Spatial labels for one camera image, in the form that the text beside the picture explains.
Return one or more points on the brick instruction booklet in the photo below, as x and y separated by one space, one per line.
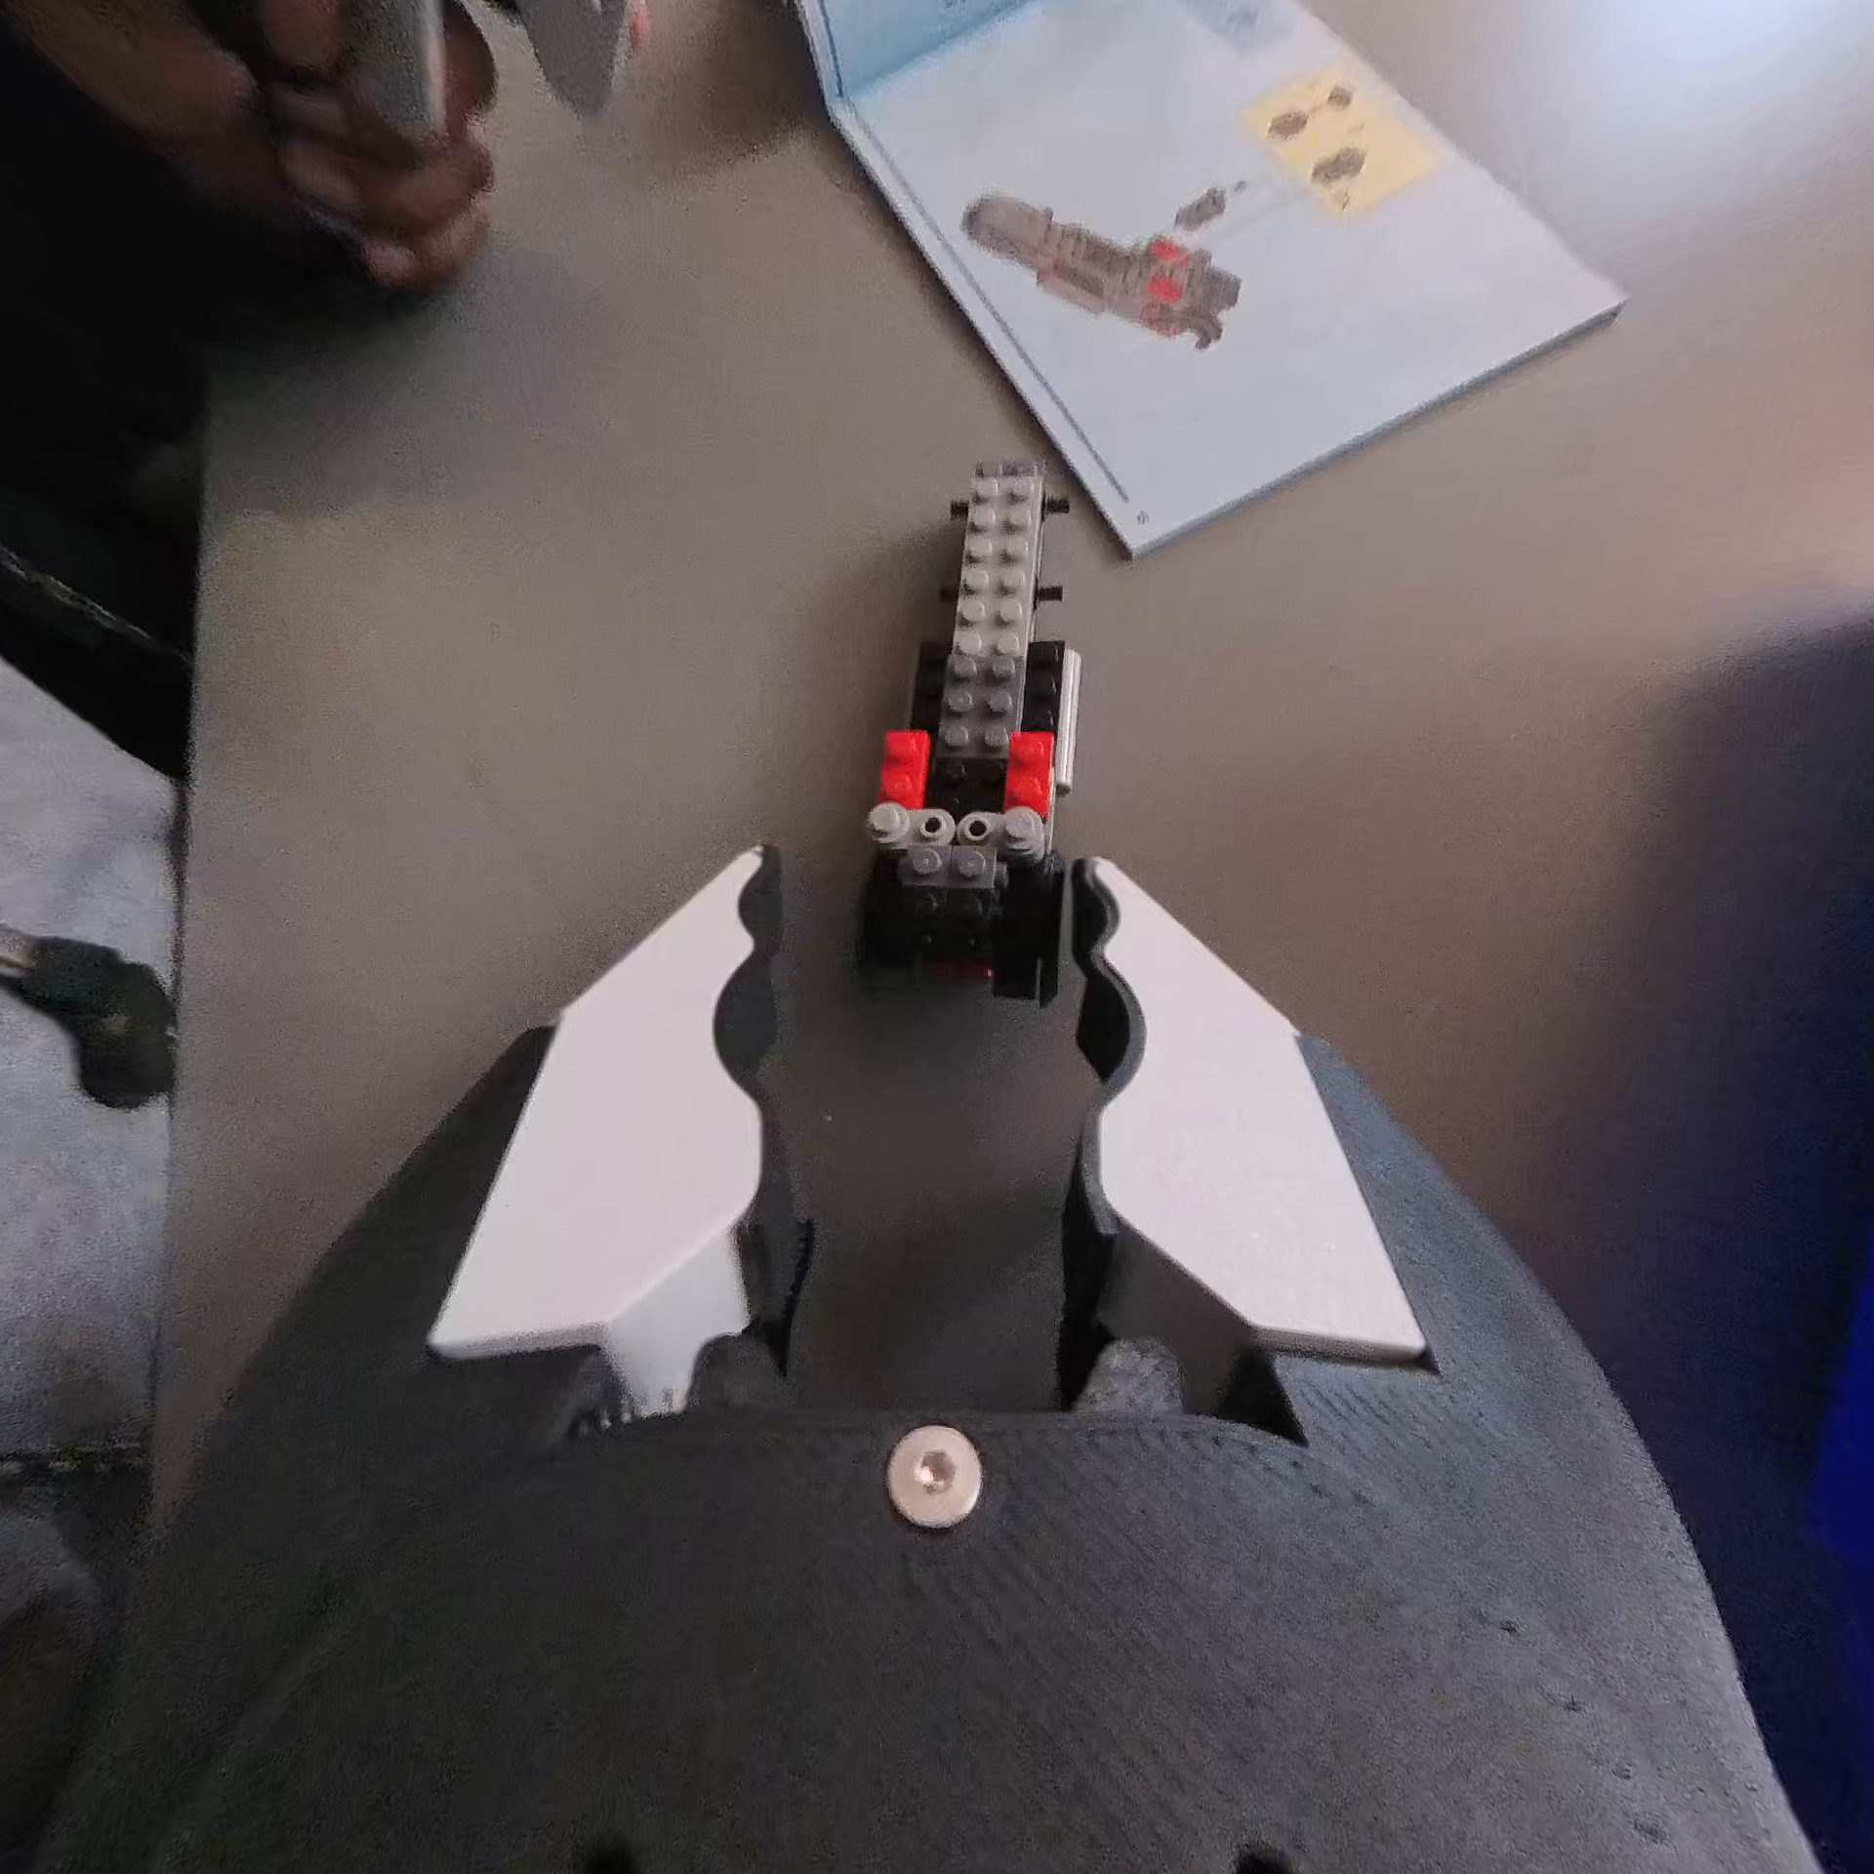
1243 365

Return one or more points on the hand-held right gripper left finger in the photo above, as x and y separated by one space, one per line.
626 1144

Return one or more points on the grey brick model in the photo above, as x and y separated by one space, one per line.
1000 615

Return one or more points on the person's left forearm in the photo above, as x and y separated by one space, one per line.
117 92

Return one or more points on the person's black jacket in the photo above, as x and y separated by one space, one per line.
90 509

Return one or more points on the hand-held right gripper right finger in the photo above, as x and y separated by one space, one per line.
1243 1173

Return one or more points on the grey desk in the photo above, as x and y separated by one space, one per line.
508 657

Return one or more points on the person's left hand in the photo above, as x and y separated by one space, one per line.
423 209

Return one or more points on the person's grey shirt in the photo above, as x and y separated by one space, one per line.
73 1246

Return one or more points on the blue plastic bin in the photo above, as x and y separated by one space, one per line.
1848 1466

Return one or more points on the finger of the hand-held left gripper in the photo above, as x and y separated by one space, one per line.
575 52

